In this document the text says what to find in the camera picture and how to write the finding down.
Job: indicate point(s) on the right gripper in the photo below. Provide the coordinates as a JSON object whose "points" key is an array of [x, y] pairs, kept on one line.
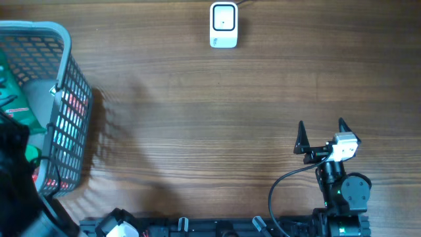
{"points": [[302, 146]]}

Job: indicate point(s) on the green 3M gloves package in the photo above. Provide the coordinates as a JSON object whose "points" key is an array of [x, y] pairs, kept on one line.
{"points": [[15, 104]]}

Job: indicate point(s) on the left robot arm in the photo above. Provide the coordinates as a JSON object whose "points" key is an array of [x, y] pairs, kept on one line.
{"points": [[25, 212]]}

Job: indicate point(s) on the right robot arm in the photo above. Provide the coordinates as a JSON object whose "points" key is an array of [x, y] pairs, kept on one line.
{"points": [[345, 194]]}

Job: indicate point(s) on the white barcode scanner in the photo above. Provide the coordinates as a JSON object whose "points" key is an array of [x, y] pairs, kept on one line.
{"points": [[223, 26]]}

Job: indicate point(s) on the grey plastic shopping basket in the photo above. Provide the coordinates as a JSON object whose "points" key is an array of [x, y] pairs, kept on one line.
{"points": [[58, 93]]}

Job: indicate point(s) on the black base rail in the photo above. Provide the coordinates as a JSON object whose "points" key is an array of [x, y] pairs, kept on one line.
{"points": [[293, 226]]}

